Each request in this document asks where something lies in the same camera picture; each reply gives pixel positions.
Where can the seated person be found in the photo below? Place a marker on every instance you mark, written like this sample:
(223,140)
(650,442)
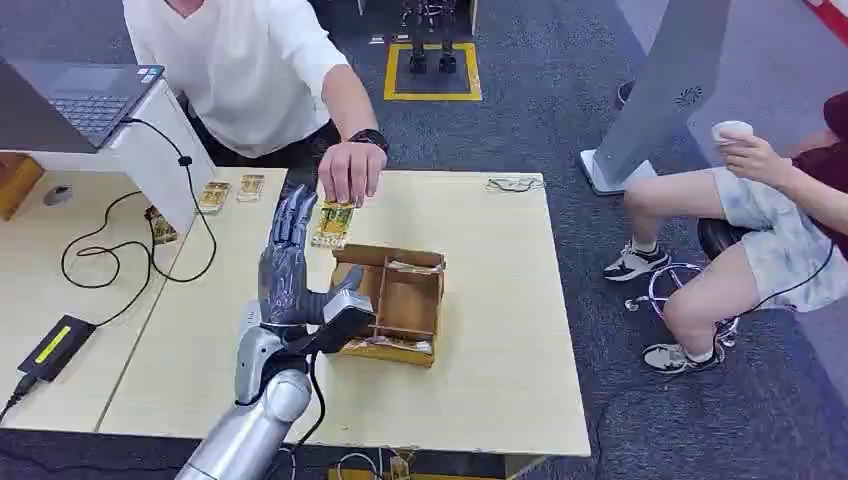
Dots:
(762,232)

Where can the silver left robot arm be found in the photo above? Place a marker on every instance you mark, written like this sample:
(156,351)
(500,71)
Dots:
(248,430)

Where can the wooden card box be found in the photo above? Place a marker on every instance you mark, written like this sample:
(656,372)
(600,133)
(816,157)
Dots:
(404,311)

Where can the red white barrier strip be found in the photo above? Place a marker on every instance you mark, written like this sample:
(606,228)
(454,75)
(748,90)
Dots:
(828,16)

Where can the person's hand with watch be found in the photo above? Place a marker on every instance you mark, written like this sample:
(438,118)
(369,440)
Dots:
(350,171)

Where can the grey computer mouse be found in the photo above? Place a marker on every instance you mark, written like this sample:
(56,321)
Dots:
(58,195)

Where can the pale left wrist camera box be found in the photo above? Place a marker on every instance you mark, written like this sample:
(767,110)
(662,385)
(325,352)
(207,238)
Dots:
(344,318)

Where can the black wristwatch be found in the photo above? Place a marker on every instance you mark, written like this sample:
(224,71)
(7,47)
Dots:
(370,138)

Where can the grey laptop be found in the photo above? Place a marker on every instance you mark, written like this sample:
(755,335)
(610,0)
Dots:
(79,99)

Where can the brown wooden box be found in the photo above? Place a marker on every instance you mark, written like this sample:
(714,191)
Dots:
(16,184)

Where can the card stack in box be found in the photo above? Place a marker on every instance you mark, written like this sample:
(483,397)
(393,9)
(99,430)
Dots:
(414,267)
(397,344)

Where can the yellow floor tape square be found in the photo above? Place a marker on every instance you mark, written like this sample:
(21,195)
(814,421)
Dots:
(391,73)

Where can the white laptop stand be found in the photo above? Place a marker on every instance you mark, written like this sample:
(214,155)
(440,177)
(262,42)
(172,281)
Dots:
(159,159)

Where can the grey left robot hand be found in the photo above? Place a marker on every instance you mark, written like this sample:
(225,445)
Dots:
(286,278)

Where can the dark shoe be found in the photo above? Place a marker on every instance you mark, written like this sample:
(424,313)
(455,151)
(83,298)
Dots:
(623,94)

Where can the black power adapter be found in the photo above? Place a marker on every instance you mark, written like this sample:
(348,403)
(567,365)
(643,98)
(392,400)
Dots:
(56,348)

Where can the person at desk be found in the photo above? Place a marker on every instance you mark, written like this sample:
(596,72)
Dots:
(245,73)

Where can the yellow green card pack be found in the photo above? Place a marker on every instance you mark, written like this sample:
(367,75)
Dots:
(333,228)

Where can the grey floor stand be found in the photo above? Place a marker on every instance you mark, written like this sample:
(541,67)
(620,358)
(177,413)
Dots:
(662,86)

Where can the black stool chrome frame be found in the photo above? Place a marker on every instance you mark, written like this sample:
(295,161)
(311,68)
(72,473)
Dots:
(715,238)

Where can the black robot legs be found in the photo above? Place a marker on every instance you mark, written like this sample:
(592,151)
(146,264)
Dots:
(429,40)

